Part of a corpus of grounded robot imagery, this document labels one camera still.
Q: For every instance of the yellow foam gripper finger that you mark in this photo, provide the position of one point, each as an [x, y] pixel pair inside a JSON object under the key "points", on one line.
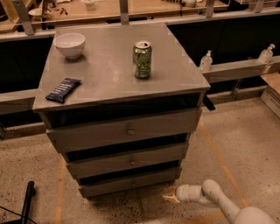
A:
{"points": [[171, 198]]}

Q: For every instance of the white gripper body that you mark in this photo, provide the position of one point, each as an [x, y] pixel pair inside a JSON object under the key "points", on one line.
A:
{"points": [[183, 193]]}

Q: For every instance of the grey drawer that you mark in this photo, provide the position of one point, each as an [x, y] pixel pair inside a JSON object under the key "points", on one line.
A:
{"points": [[127, 160], [130, 182], [128, 129]]}

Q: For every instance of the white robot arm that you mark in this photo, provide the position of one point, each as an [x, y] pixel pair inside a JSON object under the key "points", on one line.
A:
{"points": [[209, 193]]}

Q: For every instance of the grey wooden drawer cabinet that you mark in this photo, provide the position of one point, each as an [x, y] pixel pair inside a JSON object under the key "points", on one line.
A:
{"points": [[109, 89]]}

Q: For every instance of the cardboard box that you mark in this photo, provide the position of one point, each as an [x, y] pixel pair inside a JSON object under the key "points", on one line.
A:
{"points": [[271, 94]]}

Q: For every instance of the clear pump bottle left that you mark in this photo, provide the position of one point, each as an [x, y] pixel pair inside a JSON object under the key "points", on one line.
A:
{"points": [[206, 61]]}

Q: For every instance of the clear pump bottle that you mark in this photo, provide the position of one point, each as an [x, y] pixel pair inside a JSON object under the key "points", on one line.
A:
{"points": [[206, 61], [266, 54]]}

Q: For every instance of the black pole on floor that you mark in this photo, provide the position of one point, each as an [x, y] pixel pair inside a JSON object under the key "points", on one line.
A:
{"points": [[24, 215]]}

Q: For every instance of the green soda can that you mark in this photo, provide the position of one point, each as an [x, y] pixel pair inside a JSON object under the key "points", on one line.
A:
{"points": [[142, 52]]}

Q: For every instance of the dark blue snack bar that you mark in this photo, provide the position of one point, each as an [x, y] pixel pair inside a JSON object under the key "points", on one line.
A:
{"points": [[63, 90]]}

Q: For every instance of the clear pump bottle right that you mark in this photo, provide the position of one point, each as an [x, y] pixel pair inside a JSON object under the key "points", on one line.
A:
{"points": [[266, 54]]}

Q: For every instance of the grey metal railing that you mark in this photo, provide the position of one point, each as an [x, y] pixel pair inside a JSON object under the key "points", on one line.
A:
{"points": [[21, 101]]}

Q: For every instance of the white ceramic bowl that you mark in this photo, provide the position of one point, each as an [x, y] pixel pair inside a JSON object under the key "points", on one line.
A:
{"points": [[70, 45]]}

